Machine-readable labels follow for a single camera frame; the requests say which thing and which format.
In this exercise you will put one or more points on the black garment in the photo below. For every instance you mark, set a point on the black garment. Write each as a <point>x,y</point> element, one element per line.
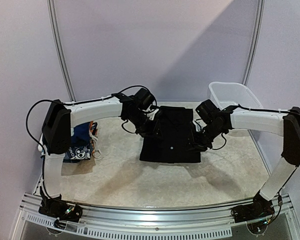
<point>172,139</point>

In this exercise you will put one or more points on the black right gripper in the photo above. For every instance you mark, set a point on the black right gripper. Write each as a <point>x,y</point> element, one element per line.
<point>197,139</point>

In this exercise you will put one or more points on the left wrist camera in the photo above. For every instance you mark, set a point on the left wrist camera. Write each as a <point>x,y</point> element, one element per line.
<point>154,115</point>

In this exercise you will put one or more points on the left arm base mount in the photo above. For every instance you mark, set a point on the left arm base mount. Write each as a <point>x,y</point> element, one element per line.
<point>59,209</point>

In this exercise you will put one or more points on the right wall aluminium profile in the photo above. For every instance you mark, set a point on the right wall aluminium profile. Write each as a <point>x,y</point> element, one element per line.
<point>254,41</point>

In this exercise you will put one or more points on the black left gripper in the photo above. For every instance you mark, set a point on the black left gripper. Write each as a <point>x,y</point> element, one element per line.
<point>152,132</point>

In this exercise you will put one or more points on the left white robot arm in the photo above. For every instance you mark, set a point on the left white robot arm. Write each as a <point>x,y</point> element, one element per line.
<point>139,109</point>

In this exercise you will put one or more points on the left wall aluminium profile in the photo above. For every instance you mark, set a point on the left wall aluminium profile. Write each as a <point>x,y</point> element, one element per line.
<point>59,48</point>

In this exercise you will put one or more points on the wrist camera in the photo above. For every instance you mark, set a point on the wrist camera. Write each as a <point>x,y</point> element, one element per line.
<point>154,115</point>
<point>198,127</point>

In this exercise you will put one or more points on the aluminium front rail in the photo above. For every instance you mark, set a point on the aluminium front rail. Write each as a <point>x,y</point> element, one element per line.
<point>212,222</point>

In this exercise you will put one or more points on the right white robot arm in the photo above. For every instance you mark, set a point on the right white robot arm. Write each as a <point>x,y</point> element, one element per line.
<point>283,123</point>

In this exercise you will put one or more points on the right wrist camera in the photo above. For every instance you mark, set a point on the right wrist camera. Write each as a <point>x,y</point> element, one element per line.
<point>198,127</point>

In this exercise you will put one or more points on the white plastic basket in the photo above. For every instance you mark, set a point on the white plastic basket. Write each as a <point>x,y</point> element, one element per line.
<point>224,94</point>

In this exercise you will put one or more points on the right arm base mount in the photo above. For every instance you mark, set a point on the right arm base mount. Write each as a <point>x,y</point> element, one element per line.
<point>258,215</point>

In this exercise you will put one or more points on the wall aluminium profile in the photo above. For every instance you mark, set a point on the wall aluminium profile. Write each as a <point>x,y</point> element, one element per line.
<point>59,48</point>
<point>254,41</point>

